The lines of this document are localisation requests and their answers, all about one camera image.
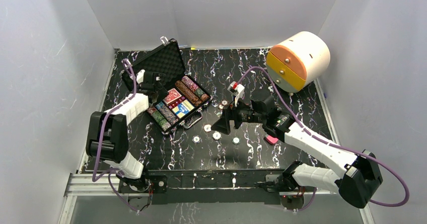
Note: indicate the green poker chip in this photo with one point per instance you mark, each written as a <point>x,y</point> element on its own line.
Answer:
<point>236,141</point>

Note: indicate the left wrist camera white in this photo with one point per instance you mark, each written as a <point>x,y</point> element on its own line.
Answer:
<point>139,77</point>

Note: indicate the black poker chip case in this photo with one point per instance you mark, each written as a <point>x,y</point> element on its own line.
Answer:
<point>166,59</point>

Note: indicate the blue white poker chip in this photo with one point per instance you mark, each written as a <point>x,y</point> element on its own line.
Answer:
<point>196,139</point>

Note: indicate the red white poker chip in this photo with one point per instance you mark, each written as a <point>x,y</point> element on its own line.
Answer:
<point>207,128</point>

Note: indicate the purple green chip row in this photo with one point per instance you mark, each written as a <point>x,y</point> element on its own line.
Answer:
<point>195,88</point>

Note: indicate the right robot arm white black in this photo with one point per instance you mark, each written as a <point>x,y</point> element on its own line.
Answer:
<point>353,177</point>

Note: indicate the aluminium rail frame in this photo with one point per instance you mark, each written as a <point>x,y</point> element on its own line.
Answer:
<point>82,185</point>

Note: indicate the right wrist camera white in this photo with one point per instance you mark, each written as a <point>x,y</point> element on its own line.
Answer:
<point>237,91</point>

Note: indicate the red green chip row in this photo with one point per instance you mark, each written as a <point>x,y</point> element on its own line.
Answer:
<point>159,118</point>

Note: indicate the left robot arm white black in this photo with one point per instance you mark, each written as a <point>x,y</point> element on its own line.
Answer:
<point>107,139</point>

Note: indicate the red playing card deck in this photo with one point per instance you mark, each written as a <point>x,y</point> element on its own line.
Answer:
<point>173,95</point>

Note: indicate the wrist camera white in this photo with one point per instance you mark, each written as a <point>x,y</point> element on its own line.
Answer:
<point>237,91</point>
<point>139,77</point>

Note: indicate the dark red poker chip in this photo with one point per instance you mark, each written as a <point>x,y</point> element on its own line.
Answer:
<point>224,102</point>

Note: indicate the red dice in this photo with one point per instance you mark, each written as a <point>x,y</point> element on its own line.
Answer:
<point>176,102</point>

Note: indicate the round orange yellow drawer cabinet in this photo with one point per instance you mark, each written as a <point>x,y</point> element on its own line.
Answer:
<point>297,61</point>

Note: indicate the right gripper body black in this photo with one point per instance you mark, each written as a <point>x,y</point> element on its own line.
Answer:
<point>248,115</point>

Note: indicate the pink dealer button block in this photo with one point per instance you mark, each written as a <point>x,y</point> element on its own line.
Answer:
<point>270,140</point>

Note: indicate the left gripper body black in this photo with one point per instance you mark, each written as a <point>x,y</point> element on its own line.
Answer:
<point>155,91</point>

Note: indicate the grey white poker chip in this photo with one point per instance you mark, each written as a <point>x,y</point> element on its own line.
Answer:
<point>216,136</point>

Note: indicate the blue playing card deck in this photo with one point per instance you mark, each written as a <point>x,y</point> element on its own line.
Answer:
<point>183,109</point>

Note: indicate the blue orange chip row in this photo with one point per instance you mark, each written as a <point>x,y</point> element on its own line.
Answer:
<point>167,113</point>

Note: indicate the brown chip row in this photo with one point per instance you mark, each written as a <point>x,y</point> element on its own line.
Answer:
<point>188,93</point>

